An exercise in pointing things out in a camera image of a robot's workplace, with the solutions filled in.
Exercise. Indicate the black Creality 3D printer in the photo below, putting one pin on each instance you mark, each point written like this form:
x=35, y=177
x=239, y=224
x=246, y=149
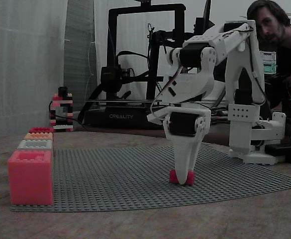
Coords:
x=98, y=119

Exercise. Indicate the green storage crate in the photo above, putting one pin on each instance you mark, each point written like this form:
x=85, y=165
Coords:
x=270, y=67

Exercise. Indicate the multicolour Lego camera tower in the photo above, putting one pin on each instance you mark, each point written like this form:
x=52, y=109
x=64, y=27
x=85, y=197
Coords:
x=60, y=119

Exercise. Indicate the large pink brick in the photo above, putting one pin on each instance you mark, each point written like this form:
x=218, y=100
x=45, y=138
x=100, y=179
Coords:
x=30, y=181

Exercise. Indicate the small red brick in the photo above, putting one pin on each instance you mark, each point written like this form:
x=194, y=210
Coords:
x=172, y=176

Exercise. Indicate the white brick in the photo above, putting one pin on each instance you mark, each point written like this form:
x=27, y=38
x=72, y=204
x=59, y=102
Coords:
x=26, y=145

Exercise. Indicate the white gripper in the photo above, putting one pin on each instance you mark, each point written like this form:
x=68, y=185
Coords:
x=183, y=124

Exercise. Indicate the white sheer curtain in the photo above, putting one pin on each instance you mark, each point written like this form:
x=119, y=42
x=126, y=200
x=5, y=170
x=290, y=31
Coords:
x=23, y=69

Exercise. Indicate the orange brick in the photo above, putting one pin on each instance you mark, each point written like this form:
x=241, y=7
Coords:
x=38, y=136

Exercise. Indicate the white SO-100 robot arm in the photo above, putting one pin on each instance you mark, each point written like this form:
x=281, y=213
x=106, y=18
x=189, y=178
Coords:
x=226, y=42

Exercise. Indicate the black power adapter box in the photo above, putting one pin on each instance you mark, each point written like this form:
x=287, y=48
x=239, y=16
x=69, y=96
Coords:
x=279, y=149

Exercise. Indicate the grey studded baseplate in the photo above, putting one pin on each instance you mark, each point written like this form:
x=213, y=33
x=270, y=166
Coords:
x=123, y=179

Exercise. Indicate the black computer monitor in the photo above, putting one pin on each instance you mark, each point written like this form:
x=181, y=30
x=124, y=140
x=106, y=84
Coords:
x=205, y=22

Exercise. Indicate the grey textured curtain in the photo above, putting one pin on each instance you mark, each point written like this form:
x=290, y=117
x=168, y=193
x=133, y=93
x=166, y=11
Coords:
x=80, y=62

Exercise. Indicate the white storage crate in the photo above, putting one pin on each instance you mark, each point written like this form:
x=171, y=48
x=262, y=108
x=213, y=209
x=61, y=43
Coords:
x=268, y=56

